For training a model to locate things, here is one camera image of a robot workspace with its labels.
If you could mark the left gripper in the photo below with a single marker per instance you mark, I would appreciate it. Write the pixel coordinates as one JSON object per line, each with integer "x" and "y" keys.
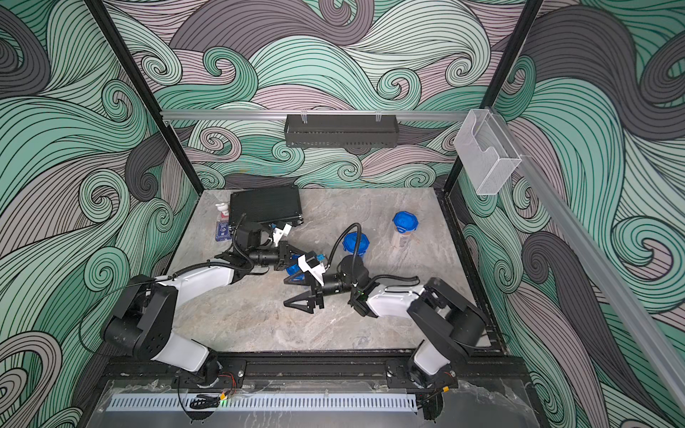
{"x": 284, "y": 254}

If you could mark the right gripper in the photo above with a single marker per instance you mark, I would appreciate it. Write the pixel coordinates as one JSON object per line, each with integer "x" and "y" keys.
{"x": 309, "y": 300}

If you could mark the toiletry jar blue lid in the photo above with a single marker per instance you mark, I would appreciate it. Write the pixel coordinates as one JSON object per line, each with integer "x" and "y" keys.
{"x": 298, "y": 271}

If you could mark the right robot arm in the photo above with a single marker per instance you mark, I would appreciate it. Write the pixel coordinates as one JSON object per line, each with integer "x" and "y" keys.
{"x": 451, "y": 324}

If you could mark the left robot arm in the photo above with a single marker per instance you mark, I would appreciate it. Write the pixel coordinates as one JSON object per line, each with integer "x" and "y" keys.
{"x": 140, "y": 323}

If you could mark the black ribbed case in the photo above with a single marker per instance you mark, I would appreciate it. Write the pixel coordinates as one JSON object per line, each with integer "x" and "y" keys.
{"x": 269, "y": 205}

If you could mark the middle jar blue lid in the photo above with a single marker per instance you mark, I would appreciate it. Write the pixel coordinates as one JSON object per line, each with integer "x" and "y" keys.
{"x": 352, "y": 242}

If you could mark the blue playing card box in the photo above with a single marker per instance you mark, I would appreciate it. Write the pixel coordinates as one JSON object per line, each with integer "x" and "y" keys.
{"x": 222, "y": 232}

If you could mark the white pink small bottle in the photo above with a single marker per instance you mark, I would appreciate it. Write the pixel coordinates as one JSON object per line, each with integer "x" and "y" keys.
{"x": 224, "y": 212}

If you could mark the far jar blue lid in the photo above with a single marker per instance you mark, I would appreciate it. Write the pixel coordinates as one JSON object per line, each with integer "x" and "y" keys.
{"x": 405, "y": 224}

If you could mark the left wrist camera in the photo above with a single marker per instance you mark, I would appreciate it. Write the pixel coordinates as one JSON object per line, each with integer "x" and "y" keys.
{"x": 279, "y": 233}

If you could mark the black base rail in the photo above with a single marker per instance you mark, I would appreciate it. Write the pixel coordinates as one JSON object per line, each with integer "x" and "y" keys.
{"x": 391, "y": 368}

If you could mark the black wall shelf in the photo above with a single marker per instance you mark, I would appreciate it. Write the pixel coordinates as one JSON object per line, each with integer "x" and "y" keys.
{"x": 355, "y": 132}

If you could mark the aluminium wall rail back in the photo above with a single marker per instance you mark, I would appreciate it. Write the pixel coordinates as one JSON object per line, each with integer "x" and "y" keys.
{"x": 281, "y": 115}

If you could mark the aluminium wall rail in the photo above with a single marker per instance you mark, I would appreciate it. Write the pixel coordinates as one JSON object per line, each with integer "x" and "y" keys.
{"x": 281, "y": 115}
{"x": 658, "y": 350}

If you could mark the clear acrylic wall holder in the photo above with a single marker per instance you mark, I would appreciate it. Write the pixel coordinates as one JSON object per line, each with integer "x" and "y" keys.
{"x": 486, "y": 148}

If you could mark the white perforated cable duct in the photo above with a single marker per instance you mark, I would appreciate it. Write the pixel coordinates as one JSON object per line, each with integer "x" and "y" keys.
{"x": 279, "y": 402}

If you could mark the aluminium wall rail right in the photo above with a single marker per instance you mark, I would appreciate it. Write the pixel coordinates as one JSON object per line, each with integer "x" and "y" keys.
{"x": 658, "y": 350}

